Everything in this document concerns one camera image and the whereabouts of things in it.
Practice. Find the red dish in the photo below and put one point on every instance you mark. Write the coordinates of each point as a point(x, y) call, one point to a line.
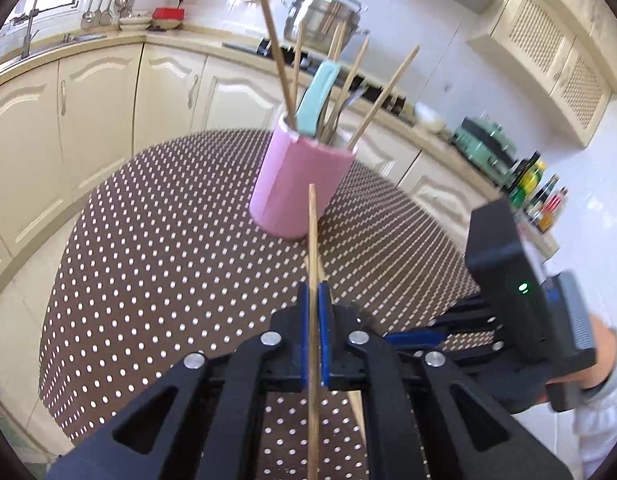
point(167, 15)

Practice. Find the cream kitchen counter cabinets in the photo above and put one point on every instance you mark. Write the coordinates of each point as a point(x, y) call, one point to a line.
point(98, 95)

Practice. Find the black stove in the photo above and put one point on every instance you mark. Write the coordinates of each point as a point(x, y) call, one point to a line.
point(398, 102)

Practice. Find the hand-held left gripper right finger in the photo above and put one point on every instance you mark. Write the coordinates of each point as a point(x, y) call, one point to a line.
point(325, 335)

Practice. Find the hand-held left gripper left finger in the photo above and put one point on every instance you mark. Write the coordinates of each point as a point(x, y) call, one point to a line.
point(302, 335)

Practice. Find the person's right forearm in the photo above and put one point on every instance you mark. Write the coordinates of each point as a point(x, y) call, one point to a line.
point(603, 420)

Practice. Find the sink faucet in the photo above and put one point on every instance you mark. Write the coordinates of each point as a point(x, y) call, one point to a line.
point(25, 35)

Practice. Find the person's right hand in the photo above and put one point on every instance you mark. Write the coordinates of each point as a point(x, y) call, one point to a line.
point(606, 350)

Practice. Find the pink utensil holder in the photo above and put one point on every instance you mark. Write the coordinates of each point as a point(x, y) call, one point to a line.
point(293, 185)

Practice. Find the stack of white plates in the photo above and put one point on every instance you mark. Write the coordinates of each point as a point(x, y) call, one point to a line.
point(135, 22)

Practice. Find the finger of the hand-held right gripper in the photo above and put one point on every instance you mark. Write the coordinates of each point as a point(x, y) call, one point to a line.
point(468, 312)
point(413, 338)

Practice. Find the row of condiment bottles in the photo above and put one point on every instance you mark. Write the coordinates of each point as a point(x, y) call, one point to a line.
point(531, 185)

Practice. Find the green kitchen appliance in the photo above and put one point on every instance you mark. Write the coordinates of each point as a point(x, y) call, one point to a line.
point(483, 145)

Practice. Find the steel cooking pot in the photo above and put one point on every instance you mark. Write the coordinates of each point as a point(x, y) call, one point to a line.
point(313, 17)

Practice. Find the white bowl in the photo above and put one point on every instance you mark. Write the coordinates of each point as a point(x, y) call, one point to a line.
point(431, 119)

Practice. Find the cream lattice wall cabinets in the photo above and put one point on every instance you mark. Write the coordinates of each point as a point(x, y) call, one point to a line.
point(538, 45)

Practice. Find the brown polka dot tablecloth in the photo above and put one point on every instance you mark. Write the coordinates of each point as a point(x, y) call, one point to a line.
point(163, 260)

